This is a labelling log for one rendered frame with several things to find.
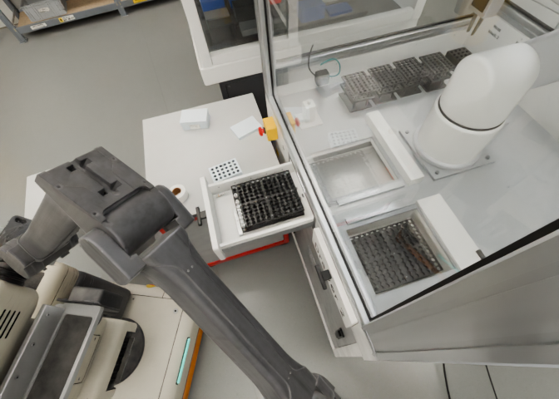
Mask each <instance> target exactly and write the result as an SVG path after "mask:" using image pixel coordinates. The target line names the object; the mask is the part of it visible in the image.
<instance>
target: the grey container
mask: <svg viewBox="0 0 559 399"><path fill-rule="evenodd" d="M24 4H25V5H26V6H24ZM20 8H21V9H22V10H23V11H24V12H25V14H27V16H28V17H29V19H30V20H31V22H38V21H41V20H44V19H48V18H51V17H57V16H61V15H64V14H67V2H66V0H21V3H20Z"/></svg>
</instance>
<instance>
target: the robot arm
mask: <svg viewBox="0 0 559 399"><path fill-rule="evenodd" d="M34 181H35V182H36V184H37V185H38V186H39V187H40V188H41V189H42V190H43V191H44V192H45V195H44V197H43V199H42V202H41V203H40V205H39V207H38V209H37V212H36V213H35V215H34V217H33V219H32V220H31V219H27V218H24V217H22V216H19V215H14V216H13V217H12V218H11V219H10V220H8V221H7V224H6V226H5V227H4V229H3V230H2V232H1V233H0V262H4V263H7V264H8V265H9V266H10V267H11V268H12V269H13V270H15V271H16V272H17V273H19V274H20V275H22V276H23V277H24V278H30V277H32V276H33V275H36V274H38V273H40V272H41V271H42V270H43V271H45V270H47V268H46V266H48V265H49V264H50V263H52V262H53V261H55V260H56V259H58V258H59V257H60V258H64V257H65V256H67V255H68V254H69V253H70V252H69V250H70V249H72V248H73V247H75V246H76V245H78V244H80V245H79V246H80V247H82V249H83V251H84V252H85V253H86V254H87V255H88V256H89V257H90V258H91V259H92V260H93V261H94V262H95V263H96V264H97V265H98V266H99V267H100V268H101V269H102V270H103V271H104V272H105V273H106V274H107V275H108V276H109V277H110V278H111V279H112V280H113V281H114V282H115V283H116V284H118V285H127V284H128V283H129V282H130V281H131V280H132V279H133V278H134V277H136V276H137V275H138V274H141V275H143V276H144V277H146V278H148V279H149V280H151V281H152V282H153V283H154V284H156V285H157V286H158V287H159V288H161V289H162V290H163V291H164V292H165V293H166V294H168V295H169V296H170V297H171V299H172V300H173V301H174V302H175V303H176V304H177V305H178V306H179V307H180V308H181V309H182V310H183V311H184V312H185V313H186V314H187V315H188V316H189V317H190V318H191V319H192V320H193V321H194V322H195V323H196V324H197V326H198V327H199V328H200V329H201V330H202V331H203V332H204V333H205V334H206V335H207V336H208V337H209V338H210V339H211V340H212V341H213V342H214V343H215V344H216V345H217V346H218V347H219V348H220V349H221V350H222V351H223V352H224V354H225V355H226V356H227V357H228V358H229V359H230V360H231V361H232V362H233V363H234V364H235V365H236V366H237V367H238V368H239V369H240V370H241V371H242V372H243V373H244V374H245V375H246V376H247V377H248V378H249V379H250V380H251V381H252V382H253V383H254V384H255V386H256V387H257V388H258V390H259V391H260V393H261V395H262V396H263V398H264V399H341V397H340V396H339V395H338V394H337V393H336V392H335V391H334V389H335V387H334V386H333V385H332V384H331V383H330V382H329V381H328V380H327V379H326V378H325V377H324V376H322V375H320V374H318V373H311V371H310V370H309V369H308V368H307V367H306V366H303V365H301V364H299V363H298V362H296V361H295V360H294V359H293V358H292V357H291V356H290V355H289V354H288V353H287V352H286V351H285V350H284V349H283V348H282V347H281V346H280V345H279V344H278V343H277V342H276V341H275V340H274V339H273V338H272V337H271V335H270V334H269V333H268V332H267V331H266V330H265V328H264V327H263V326H262V325H261V324H260V323H259V322H258V320H257V319H256V318H255V317H254V316H253V315H252V314H251V313H250V311H249V310H248V309H247V308H246V307H245V306H244V304H243V303H242V302H241V301H240V300H239V299H238V298H237V297H236V296H235V295H234V294H233V293H232V292H231V291H230V289H229V288H228V287H227V286H226V285H225V284H224V283H223V281H222V280H221V279H220V278H219V277H218V276H217V275H216V273H215V272H214V271H213V270H212V269H211V268H210V267H209V265H208V264H207V263H206V262H205V260H204V259H203V258H202V257H201V256H200V255H199V253H198V252H197V250H196V249H195V247H194V245H193V244H192V242H191V241H190V239H189V237H188V233H187V232H186V229H187V228H188V227H189V226H190V225H191V224H192V223H193V222H194V220H195V218H194V217H193V215H192V214H191V213H190V212H189V211H188V210H187V208H186V207H185V206H184V205H183V204H182V203H181V202H180V201H179V200H178V199H177V197H176V196H175V195H174V194H173V193H172V192H171V190H169V189H168V188H167V187H165V186H164V185H156V186H155V187H154V185H153V184H152V183H150V182H149V181H148V180H146V179H145V178H143V177H142V176H141V175H139V174H138V173H136V172H135V171H134V170H133V169H132V168H130V167H129V166H128V165H126V164H125V163H123V162H122V161H121V160H119V159H118V158H116V157H115V156H114V155H113V154H112V153H110V152H109V151H108V150H106V149H105V148H103V147H102V146H98V147H96V148H94V150H91V151H89V152H87V153H86V154H83V155H80V156H78V157H77V158H75V159H74V160H73V161H71V162H69V161H68V162H66V163H63V164H61V165H59V166H57V167H54V168H52V169H50V170H48V171H43V172H42V173H39V174H37V176H36V178H35V180H34ZM15 220H16V221H15ZM79 229H82V230H83V231H84V232H85V233H86V234H85V235H83V236H82V237H81V238H78V236H77V232H78V231H79ZM161 229H164V230H165V233H164V234H163V235H162V236H161V237H160V238H159V239H157V240H156V241H155V242H154V243H153V244H152V245H151V246H149V247H148V248H147V249H146V250H145V251H144V252H143V253H141V254H140V255H139V256H138V255H137V254H133V253H134V252H136V251H137V250H138V249H139V248H140V247H141V246H142V245H143V244H144V243H145V242H147V241H148V240H149V239H150V238H151V237H152V236H154V235H155V234H156V233H157V232H158V231H160V230H161ZM132 254H133V255H132ZM130 256H131V257H130Z"/></svg>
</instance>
